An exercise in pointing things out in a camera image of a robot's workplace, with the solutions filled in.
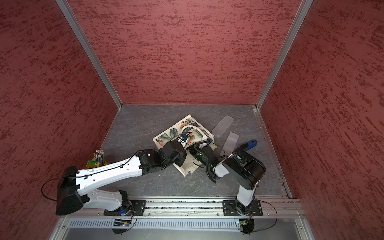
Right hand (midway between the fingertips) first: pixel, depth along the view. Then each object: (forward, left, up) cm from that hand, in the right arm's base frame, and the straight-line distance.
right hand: (183, 144), depth 86 cm
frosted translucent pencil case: (+20, -26, -11) cm, 35 cm away
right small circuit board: (-37, -30, -13) cm, 49 cm away
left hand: (-9, -1, +6) cm, 11 cm away
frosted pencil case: (+6, -30, -11) cm, 33 cm away
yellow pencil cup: (-11, +44, +5) cm, 45 cm away
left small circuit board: (-36, +31, -12) cm, 49 cm away
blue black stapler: (+3, -42, -9) cm, 43 cm away
